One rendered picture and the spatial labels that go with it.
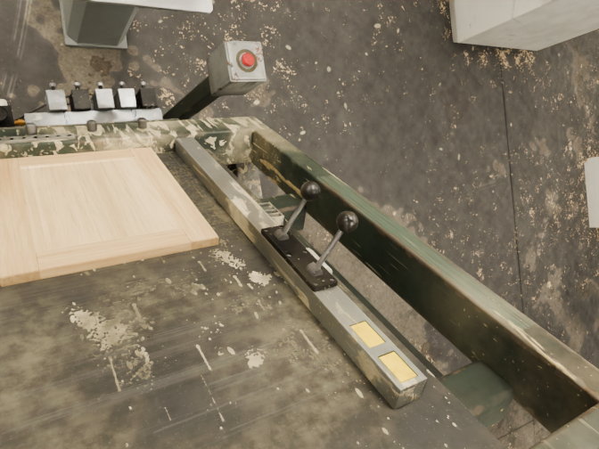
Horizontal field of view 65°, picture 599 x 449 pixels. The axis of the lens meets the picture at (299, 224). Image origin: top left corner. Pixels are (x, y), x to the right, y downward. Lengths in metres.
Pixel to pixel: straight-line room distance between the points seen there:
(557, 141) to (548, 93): 0.38
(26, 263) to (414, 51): 2.75
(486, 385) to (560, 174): 3.54
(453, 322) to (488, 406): 0.16
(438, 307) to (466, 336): 0.07
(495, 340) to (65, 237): 0.78
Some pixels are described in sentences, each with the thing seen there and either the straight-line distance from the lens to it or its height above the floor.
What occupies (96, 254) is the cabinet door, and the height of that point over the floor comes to 1.30.
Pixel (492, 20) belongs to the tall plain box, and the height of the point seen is 0.33.
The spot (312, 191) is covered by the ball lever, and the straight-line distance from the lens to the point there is 0.86.
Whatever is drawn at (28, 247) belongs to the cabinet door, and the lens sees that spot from 0.95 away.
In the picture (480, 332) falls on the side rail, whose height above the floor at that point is 1.66.
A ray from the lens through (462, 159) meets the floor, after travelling 3.39.
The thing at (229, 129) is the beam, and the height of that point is 0.90.
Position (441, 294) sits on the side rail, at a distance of 0.91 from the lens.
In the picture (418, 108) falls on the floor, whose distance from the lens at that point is 3.16.
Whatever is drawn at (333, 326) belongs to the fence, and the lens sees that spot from 0.76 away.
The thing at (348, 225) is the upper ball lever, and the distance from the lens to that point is 0.78.
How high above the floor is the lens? 2.19
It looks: 60 degrees down
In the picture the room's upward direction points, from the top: 88 degrees clockwise
